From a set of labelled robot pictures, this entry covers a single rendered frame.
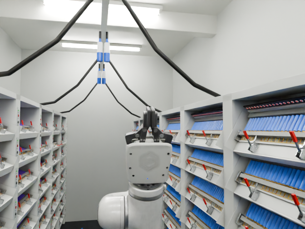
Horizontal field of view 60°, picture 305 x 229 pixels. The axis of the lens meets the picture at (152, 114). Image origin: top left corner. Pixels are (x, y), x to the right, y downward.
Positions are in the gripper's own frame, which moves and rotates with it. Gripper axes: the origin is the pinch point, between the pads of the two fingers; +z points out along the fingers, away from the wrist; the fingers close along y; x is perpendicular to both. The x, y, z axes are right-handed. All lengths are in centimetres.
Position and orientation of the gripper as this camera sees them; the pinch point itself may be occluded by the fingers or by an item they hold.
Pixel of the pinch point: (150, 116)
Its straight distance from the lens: 57.5
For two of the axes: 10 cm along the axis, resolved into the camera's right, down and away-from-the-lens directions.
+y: -9.9, -0.1, -1.4
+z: 0.6, -9.5, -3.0
